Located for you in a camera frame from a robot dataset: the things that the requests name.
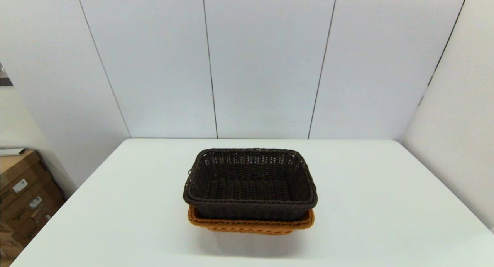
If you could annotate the brown cardboard box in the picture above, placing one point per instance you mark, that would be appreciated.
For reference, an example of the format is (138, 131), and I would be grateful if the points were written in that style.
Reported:
(15, 170)
(36, 225)
(23, 207)

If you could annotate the dark brown wicker basket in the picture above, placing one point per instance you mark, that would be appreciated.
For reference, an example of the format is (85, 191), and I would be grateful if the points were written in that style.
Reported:
(251, 209)

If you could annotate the crumpled brown cardboard sheet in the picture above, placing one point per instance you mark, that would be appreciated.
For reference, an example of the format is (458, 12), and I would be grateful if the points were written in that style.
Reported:
(7, 240)

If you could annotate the orange wicker basket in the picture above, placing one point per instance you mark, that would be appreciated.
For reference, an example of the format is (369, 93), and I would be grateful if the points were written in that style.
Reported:
(251, 226)

